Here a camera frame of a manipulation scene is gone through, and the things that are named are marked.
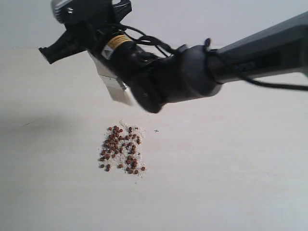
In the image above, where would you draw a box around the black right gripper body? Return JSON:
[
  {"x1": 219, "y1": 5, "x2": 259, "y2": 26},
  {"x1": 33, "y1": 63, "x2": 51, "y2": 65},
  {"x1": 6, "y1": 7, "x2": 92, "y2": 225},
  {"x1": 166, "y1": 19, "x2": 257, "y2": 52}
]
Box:
[{"x1": 64, "y1": 0, "x2": 168, "y2": 113}]

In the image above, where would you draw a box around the black cable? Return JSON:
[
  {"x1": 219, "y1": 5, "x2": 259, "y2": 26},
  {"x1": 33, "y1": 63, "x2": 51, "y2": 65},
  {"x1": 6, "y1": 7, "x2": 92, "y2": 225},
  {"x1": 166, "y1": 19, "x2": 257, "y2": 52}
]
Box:
[{"x1": 120, "y1": 23, "x2": 308, "y2": 92}]

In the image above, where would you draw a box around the pile of rice and pellets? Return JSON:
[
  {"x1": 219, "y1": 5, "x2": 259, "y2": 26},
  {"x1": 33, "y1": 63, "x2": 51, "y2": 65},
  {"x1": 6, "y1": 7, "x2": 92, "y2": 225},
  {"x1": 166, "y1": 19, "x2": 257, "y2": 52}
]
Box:
[{"x1": 98, "y1": 120, "x2": 147, "y2": 179}]

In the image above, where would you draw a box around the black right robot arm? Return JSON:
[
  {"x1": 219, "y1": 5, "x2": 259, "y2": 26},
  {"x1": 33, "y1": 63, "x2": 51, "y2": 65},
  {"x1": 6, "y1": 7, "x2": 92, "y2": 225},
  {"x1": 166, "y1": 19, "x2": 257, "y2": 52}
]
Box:
[{"x1": 39, "y1": 0, "x2": 308, "y2": 114}]

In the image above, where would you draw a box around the white paint brush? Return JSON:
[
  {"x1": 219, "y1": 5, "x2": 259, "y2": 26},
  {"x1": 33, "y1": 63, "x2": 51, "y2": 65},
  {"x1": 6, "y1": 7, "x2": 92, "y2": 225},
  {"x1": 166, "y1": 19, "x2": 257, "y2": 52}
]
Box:
[{"x1": 88, "y1": 52, "x2": 135, "y2": 106}]

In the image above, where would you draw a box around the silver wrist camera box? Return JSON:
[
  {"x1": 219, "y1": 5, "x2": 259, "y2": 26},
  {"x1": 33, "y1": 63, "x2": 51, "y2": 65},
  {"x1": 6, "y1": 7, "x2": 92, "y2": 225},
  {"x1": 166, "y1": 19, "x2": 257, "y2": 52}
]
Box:
[{"x1": 51, "y1": 0, "x2": 112, "y2": 25}]

